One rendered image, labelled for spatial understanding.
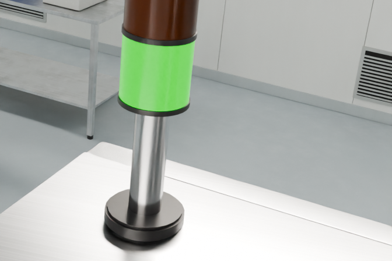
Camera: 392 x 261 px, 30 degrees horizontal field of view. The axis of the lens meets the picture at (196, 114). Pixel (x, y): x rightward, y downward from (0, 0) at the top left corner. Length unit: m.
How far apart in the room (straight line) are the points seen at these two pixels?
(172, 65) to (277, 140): 5.10
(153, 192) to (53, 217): 0.08
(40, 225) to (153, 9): 0.19
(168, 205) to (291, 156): 4.83
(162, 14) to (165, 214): 0.16
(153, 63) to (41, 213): 0.16
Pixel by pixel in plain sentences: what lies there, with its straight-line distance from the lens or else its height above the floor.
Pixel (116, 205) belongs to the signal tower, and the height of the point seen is 2.11.
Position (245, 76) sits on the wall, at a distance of 6.42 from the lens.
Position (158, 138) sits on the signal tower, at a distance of 0.51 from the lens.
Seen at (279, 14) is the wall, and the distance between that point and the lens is 6.17.
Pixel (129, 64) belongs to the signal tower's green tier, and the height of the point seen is 2.23.
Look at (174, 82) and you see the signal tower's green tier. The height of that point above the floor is 2.22.
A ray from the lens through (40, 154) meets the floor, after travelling 5.09.
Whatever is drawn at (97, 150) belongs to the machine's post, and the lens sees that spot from 0.65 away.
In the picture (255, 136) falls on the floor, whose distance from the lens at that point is 5.58.
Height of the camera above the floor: 2.40
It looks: 24 degrees down
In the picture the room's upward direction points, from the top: 6 degrees clockwise
